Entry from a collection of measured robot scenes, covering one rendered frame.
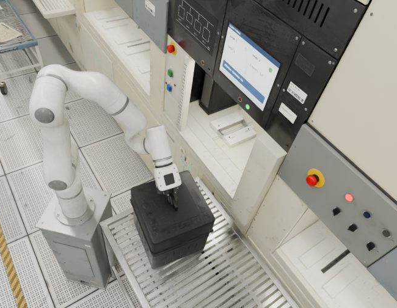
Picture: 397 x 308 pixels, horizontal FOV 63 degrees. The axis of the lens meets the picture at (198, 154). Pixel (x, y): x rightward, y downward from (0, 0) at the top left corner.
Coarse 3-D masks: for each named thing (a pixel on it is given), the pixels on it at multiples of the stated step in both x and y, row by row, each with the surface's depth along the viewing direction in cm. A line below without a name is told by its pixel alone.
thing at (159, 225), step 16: (144, 192) 141; (192, 192) 144; (144, 208) 136; (160, 208) 137; (176, 208) 135; (192, 208) 139; (208, 208) 140; (144, 224) 133; (160, 224) 132; (176, 224) 133; (192, 224) 134; (208, 224) 137; (160, 240) 128; (176, 240) 134
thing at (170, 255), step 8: (136, 224) 157; (144, 240) 148; (192, 240) 144; (200, 240) 148; (144, 248) 154; (176, 248) 142; (184, 248) 147; (192, 248) 151; (200, 248) 156; (152, 256) 139; (160, 256) 141; (168, 256) 145; (176, 256) 150; (184, 256) 155; (152, 264) 146; (160, 264) 148
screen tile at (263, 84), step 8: (256, 56) 114; (248, 64) 119; (256, 64) 116; (264, 64) 112; (248, 72) 121; (264, 72) 114; (272, 72) 110; (256, 80) 119; (264, 80) 115; (264, 88) 117
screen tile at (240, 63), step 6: (228, 36) 123; (234, 36) 120; (228, 42) 124; (234, 42) 121; (240, 42) 119; (240, 48) 120; (228, 54) 127; (234, 54) 124; (246, 54) 118; (234, 60) 125; (240, 60) 122; (246, 60) 119; (240, 66) 123
